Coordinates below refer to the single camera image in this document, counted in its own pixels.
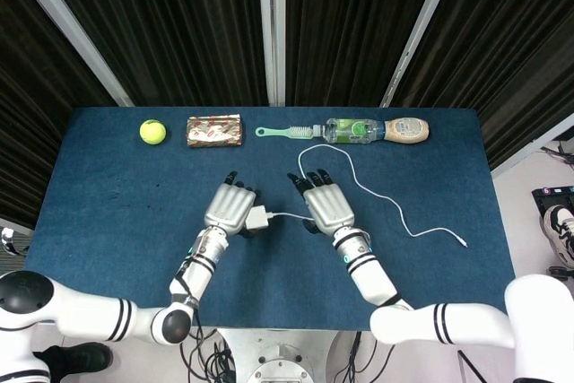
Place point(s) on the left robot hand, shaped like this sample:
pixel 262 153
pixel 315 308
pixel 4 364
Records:
pixel 228 206

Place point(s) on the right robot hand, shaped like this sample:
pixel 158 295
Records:
pixel 329 208

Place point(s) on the white usb charger block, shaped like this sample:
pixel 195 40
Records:
pixel 258 219

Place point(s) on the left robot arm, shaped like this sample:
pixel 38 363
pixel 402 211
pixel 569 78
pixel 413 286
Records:
pixel 197 271

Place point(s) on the silver white robot base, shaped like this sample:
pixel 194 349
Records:
pixel 280 367

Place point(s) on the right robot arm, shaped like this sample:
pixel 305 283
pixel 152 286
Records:
pixel 372 280

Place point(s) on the gold foil snack packet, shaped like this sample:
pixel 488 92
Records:
pixel 215 132

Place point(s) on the clear green-label plastic bottle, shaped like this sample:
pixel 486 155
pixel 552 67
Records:
pixel 350 131

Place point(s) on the green bottle brush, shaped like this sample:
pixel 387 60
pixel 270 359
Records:
pixel 280 132

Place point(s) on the blue table mat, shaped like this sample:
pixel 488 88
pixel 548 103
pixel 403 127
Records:
pixel 134 185

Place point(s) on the yellow tennis ball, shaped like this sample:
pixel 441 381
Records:
pixel 153 132

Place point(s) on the beige squeeze bottle blue cap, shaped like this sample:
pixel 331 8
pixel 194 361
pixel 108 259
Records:
pixel 406 131

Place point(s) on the dark pleated curtain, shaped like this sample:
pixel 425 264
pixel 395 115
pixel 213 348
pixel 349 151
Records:
pixel 36 87
pixel 507 42
pixel 350 33
pixel 179 33

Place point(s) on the black shoe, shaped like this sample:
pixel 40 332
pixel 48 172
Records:
pixel 85 356

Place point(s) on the thin black rod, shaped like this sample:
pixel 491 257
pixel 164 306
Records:
pixel 468 364

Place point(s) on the black device purple lights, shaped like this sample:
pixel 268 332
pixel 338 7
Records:
pixel 553 194

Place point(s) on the white black sneaker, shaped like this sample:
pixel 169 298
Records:
pixel 560 230

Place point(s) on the black caster foot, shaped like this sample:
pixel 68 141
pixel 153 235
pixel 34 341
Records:
pixel 558 272

